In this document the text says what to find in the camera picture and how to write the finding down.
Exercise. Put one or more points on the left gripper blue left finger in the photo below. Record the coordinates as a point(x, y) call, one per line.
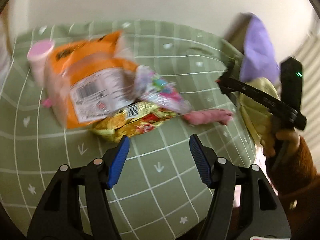
point(117, 161)

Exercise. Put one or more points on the pink lollipop wrapper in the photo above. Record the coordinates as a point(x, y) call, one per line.
point(46, 103)

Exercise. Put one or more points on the pink caterpillar toy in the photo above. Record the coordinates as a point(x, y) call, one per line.
point(221, 116)

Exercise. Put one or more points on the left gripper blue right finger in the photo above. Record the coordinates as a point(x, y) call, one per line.
point(198, 152)

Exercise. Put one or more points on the green checkered tablecloth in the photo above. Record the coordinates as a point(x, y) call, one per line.
point(159, 194)

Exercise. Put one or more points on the orange snack bag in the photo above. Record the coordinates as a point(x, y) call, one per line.
point(89, 80)

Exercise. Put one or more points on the right hand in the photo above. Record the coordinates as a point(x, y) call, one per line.
point(269, 136)

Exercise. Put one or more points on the colourful pink snack bag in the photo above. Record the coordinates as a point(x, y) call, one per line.
point(151, 87)

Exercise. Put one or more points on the purple pillow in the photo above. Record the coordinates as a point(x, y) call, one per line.
point(259, 56)

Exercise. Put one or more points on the yellow-lined trash bin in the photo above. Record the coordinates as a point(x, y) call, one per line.
point(253, 113)

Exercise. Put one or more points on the red yellow snack wrapper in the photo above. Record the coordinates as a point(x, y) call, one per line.
point(138, 118)

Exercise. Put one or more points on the pink white jar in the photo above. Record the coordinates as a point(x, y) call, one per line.
point(37, 57)

